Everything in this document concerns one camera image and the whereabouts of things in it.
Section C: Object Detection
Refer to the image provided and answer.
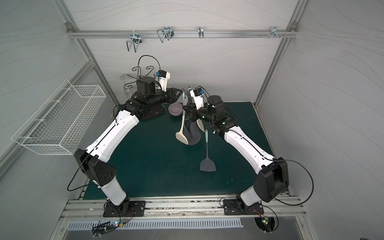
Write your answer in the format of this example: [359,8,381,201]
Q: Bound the beige spatula grey handle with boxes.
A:
[175,110,189,145]

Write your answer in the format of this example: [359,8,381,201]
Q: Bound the lilac ceramic bowl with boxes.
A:
[168,103,184,117]

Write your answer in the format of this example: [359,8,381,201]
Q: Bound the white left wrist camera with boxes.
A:
[156,70,171,92]

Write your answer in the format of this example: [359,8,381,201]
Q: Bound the beige spoon mint handle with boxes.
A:
[196,119,205,132]

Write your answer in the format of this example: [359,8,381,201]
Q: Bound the black tongs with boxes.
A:
[225,104,239,121]

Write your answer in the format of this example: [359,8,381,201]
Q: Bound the glass on mug tree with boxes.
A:
[120,74,136,99]

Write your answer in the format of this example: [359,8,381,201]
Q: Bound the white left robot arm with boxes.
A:
[74,71,182,207]

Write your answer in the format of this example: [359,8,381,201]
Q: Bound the grey spatula mint handle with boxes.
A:
[199,130,217,172]

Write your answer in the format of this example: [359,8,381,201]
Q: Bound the white wire basket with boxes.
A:
[11,80,106,155]

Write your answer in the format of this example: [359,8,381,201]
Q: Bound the grey utensil rack stand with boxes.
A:
[179,86,202,146]

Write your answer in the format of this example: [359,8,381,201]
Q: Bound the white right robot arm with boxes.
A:
[183,95,289,208]

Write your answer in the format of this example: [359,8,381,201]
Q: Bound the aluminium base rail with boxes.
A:
[60,195,307,221]

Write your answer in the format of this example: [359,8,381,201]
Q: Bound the aluminium rail with hooks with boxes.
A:
[66,23,299,52]

